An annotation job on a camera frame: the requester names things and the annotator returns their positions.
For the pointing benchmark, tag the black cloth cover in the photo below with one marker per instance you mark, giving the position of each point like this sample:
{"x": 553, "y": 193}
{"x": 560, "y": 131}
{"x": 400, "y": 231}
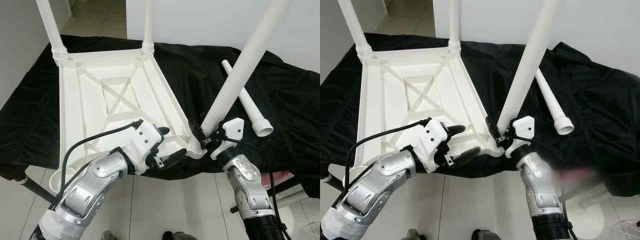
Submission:
{"x": 600, "y": 110}
{"x": 290, "y": 100}

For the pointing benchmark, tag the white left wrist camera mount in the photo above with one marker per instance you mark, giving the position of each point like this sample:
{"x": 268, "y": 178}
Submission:
{"x": 145, "y": 137}
{"x": 434, "y": 135}

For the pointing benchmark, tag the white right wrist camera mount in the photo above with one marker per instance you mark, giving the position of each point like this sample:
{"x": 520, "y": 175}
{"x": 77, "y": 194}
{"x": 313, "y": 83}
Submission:
{"x": 232, "y": 129}
{"x": 524, "y": 127}

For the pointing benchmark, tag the grey stand pole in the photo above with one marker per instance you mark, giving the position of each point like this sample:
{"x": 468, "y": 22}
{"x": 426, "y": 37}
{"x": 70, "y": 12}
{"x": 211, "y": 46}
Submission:
{"x": 600, "y": 200}

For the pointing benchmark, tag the pink white-rimmed cloth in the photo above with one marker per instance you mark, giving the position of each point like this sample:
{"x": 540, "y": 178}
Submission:
{"x": 280, "y": 176}

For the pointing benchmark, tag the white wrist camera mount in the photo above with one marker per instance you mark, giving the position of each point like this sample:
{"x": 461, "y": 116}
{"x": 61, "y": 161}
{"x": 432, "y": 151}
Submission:
{"x": 232, "y": 129}
{"x": 145, "y": 137}
{"x": 434, "y": 135}
{"x": 524, "y": 127}

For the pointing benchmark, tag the white round stand base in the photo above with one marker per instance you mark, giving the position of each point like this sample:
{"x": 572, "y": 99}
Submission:
{"x": 305, "y": 222}
{"x": 602, "y": 222}

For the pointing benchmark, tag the white plastic table top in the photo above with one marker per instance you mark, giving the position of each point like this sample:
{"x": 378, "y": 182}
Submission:
{"x": 85, "y": 100}
{"x": 390, "y": 100}

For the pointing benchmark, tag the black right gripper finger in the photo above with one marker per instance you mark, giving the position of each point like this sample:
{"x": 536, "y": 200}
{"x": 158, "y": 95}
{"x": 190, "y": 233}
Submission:
{"x": 195, "y": 129}
{"x": 492, "y": 129}

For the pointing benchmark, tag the dark robot right foot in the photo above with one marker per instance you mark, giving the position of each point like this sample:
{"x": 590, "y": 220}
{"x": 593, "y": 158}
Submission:
{"x": 175, "y": 236}
{"x": 482, "y": 236}

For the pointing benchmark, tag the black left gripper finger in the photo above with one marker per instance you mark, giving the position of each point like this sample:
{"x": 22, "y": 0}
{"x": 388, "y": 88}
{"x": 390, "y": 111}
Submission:
{"x": 456, "y": 130}
{"x": 175, "y": 158}
{"x": 163, "y": 131}
{"x": 467, "y": 156}

